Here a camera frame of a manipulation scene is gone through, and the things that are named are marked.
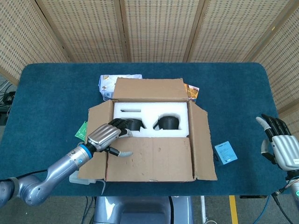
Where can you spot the woven wooden folding screen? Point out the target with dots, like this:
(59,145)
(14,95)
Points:
(158,28)

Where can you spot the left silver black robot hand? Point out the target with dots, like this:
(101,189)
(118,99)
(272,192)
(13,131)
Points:
(104,136)

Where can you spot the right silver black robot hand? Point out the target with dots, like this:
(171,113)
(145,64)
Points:
(286,149)

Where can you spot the white pole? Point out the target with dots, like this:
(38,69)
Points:
(202,207)

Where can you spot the green sachet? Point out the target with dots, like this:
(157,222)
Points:
(81,133)

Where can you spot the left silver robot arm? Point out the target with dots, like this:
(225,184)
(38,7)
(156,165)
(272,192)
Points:
(63,163)

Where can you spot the white plastic squeeze bottle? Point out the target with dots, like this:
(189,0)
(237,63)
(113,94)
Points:
(72,178)

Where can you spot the white blue tissue pack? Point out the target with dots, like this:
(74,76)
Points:
(105,86)

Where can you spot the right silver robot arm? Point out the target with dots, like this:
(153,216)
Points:
(295,193)

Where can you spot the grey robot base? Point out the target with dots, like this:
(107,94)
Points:
(140,210)

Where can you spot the cardboard box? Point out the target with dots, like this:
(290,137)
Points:
(151,158)

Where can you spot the orange printed carton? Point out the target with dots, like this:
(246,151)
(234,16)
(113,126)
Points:
(192,92)

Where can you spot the blue cloth-covered table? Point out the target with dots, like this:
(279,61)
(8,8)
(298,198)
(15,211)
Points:
(46,93)

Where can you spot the small blue black box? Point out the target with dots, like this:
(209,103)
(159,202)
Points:
(226,152)

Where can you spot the white foam insert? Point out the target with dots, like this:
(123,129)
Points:
(149,109)

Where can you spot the black cup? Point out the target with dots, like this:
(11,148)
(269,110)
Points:
(169,121)
(134,124)

